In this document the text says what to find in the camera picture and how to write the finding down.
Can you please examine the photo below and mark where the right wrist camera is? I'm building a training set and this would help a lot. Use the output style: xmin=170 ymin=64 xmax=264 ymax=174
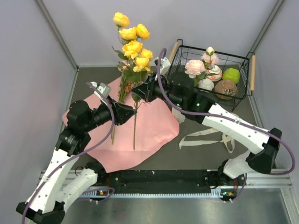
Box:
xmin=160 ymin=57 xmax=171 ymax=75

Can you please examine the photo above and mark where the pink wrapping paper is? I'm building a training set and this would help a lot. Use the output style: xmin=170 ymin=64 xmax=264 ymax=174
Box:
xmin=62 ymin=77 xmax=180 ymax=175

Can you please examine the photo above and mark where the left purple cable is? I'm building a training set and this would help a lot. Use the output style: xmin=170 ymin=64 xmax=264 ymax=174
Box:
xmin=21 ymin=82 xmax=116 ymax=224

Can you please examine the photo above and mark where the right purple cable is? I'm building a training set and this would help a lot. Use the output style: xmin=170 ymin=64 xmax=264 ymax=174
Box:
xmin=156 ymin=48 xmax=295 ymax=203

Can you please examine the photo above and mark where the brown ceramic bowl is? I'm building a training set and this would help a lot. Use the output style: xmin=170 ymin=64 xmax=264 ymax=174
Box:
xmin=214 ymin=80 xmax=237 ymax=100

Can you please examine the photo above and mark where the black wire basket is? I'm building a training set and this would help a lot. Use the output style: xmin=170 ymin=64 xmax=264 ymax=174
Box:
xmin=168 ymin=44 xmax=249 ymax=111

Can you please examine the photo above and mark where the purple cable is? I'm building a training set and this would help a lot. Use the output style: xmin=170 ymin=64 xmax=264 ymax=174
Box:
xmin=156 ymin=48 xmax=295 ymax=203
xmin=21 ymin=82 xmax=116 ymax=224

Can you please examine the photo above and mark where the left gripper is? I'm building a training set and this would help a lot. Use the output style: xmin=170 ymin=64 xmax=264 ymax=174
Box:
xmin=83 ymin=95 xmax=137 ymax=133

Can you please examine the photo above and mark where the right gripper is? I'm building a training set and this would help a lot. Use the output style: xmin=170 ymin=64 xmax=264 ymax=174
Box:
xmin=132 ymin=72 xmax=185 ymax=109

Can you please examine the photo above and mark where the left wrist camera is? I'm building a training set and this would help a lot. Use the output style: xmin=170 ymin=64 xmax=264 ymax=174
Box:
xmin=90 ymin=82 xmax=111 ymax=98

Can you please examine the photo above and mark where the artificial flower bunch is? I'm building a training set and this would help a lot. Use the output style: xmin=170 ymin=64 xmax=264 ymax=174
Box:
xmin=111 ymin=65 xmax=134 ymax=145

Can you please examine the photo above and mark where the light pink flower stem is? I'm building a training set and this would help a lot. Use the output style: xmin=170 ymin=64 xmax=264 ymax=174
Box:
xmin=185 ymin=47 xmax=219 ymax=86

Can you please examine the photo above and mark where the white cable duct rail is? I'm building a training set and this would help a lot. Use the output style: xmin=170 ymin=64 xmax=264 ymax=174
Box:
xmin=79 ymin=188 xmax=236 ymax=199

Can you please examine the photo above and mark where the white ribbed vase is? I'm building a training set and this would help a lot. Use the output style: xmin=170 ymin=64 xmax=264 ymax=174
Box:
xmin=171 ymin=107 xmax=185 ymax=124

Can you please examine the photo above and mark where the cream ribbon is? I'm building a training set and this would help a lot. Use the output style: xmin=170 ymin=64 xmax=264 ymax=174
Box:
xmin=178 ymin=128 xmax=235 ymax=154

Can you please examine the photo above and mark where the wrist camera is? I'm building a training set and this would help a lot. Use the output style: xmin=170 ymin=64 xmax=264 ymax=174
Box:
xmin=90 ymin=82 xmax=111 ymax=98
xmin=160 ymin=57 xmax=171 ymax=75

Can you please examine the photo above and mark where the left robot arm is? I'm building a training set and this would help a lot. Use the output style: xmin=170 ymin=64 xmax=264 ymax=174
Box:
xmin=16 ymin=98 xmax=136 ymax=224

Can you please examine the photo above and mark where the small white bowl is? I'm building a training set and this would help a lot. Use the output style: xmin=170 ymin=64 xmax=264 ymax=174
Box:
xmin=198 ymin=78 xmax=214 ymax=92

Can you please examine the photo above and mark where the white red patterned bowl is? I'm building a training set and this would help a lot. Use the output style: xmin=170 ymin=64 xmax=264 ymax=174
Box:
xmin=206 ymin=65 xmax=222 ymax=82

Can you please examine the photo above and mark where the green plastic bowl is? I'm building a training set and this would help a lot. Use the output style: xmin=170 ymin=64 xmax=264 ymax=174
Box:
xmin=222 ymin=68 xmax=240 ymax=84

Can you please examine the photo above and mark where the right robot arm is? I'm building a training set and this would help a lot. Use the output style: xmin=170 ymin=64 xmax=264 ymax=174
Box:
xmin=132 ymin=72 xmax=282 ymax=185

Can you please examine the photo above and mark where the yellow flower stem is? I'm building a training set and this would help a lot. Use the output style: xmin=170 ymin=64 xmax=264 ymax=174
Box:
xmin=111 ymin=12 xmax=154 ymax=151

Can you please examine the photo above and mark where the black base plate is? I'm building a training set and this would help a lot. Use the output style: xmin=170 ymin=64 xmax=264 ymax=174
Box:
xmin=99 ymin=170 xmax=219 ymax=193

